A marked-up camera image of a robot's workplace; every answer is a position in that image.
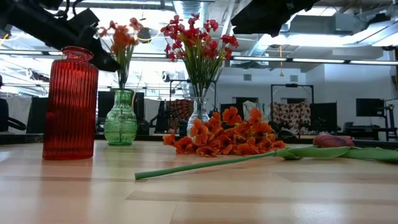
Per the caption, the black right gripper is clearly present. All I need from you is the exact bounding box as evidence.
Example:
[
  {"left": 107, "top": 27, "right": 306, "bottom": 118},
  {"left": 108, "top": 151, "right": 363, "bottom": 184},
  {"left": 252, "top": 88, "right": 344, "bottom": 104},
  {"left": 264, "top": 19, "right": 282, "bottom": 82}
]
[{"left": 231, "top": 0, "right": 321, "bottom": 37}]

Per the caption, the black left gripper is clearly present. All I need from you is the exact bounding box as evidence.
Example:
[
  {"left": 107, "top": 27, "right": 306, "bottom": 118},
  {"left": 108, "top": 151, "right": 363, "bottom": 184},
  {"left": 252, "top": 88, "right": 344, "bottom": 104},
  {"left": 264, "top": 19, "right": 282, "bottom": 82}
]
[{"left": 63, "top": 8, "right": 121, "bottom": 73}]

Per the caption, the red ribbed glass vase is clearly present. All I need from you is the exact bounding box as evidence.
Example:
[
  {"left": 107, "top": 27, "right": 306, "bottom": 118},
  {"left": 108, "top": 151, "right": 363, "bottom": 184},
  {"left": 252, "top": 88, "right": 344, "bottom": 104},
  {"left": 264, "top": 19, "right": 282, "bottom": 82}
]
[{"left": 42, "top": 45, "right": 100, "bottom": 161}]

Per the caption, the green glass vase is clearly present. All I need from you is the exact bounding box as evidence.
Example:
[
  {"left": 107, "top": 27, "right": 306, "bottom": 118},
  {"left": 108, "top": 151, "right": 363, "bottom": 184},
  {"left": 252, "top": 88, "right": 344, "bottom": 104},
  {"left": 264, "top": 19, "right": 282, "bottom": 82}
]
[{"left": 103, "top": 88, "right": 138, "bottom": 146}]

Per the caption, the clear glass vase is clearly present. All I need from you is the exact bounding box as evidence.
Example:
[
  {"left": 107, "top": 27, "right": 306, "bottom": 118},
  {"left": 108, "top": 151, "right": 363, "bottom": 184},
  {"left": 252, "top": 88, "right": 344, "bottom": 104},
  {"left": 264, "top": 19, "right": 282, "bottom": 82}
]
[{"left": 186, "top": 97, "right": 211, "bottom": 136}]

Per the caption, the black monitor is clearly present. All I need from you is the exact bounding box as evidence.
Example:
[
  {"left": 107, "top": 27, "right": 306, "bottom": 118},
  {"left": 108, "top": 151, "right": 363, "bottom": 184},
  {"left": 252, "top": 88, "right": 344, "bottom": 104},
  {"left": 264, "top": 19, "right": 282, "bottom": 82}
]
[
  {"left": 356, "top": 98, "right": 386, "bottom": 118},
  {"left": 97, "top": 91, "right": 146, "bottom": 127}
]

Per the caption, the long ceiling light strip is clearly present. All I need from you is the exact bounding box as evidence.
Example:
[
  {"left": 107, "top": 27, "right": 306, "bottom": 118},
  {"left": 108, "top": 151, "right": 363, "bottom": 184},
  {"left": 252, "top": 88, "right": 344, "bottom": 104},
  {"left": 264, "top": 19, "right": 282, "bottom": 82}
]
[
  {"left": 0, "top": 49, "right": 177, "bottom": 60},
  {"left": 232, "top": 55, "right": 398, "bottom": 66}
]

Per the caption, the black flat panel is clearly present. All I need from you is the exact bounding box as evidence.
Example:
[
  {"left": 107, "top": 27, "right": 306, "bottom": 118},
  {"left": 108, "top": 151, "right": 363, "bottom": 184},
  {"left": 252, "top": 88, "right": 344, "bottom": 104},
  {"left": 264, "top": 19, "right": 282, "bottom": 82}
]
[
  {"left": 26, "top": 97, "right": 49, "bottom": 134},
  {"left": 310, "top": 102, "right": 338, "bottom": 131}
]

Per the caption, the white cloth bag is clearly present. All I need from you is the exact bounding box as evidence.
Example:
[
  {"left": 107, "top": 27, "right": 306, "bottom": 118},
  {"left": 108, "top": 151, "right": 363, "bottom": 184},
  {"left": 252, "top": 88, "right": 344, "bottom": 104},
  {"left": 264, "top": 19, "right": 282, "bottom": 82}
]
[{"left": 242, "top": 100, "right": 265, "bottom": 122}]

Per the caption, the orange patterned cloth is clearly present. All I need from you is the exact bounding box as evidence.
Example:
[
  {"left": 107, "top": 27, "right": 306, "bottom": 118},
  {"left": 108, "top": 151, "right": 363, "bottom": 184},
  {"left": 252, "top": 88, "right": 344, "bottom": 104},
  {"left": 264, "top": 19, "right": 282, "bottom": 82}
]
[{"left": 166, "top": 99, "right": 195, "bottom": 130}]

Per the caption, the floral patterned cloth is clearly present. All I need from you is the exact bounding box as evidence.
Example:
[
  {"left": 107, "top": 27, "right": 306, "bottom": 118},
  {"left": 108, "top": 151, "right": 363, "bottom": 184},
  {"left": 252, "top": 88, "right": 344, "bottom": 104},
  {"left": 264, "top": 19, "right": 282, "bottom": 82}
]
[{"left": 272, "top": 101, "right": 312, "bottom": 133}]

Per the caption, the black office chair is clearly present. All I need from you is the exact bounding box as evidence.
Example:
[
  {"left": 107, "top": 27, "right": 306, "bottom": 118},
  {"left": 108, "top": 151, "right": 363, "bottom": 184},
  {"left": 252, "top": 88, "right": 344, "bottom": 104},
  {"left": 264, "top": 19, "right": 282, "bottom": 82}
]
[{"left": 0, "top": 98, "right": 32, "bottom": 133}]

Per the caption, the dark desk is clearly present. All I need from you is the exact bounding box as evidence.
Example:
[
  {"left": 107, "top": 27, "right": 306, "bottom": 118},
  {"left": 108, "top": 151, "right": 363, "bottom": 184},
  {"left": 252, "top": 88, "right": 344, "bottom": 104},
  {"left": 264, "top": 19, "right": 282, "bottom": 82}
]
[{"left": 338, "top": 124, "right": 398, "bottom": 141}]

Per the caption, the silver ventilation duct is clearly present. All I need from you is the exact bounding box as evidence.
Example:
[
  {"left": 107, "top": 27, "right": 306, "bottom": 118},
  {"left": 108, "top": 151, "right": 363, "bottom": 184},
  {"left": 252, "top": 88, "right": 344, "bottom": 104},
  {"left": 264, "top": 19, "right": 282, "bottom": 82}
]
[{"left": 245, "top": 30, "right": 290, "bottom": 58}]

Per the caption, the black metal stand frame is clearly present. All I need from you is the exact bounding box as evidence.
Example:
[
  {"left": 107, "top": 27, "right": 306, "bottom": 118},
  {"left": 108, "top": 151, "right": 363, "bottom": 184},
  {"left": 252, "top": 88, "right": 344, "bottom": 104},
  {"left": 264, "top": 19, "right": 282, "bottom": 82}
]
[
  {"left": 270, "top": 83, "right": 314, "bottom": 106},
  {"left": 169, "top": 79, "right": 218, "bottom": 103}
]

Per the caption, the black aluminium table frame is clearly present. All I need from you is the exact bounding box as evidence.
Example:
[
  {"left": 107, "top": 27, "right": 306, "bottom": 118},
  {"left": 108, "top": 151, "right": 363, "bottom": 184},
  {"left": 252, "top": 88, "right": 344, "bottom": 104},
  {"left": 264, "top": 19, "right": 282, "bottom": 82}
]
[{"left": 0, "top": 132, "right": 398, "bottom": 149}]

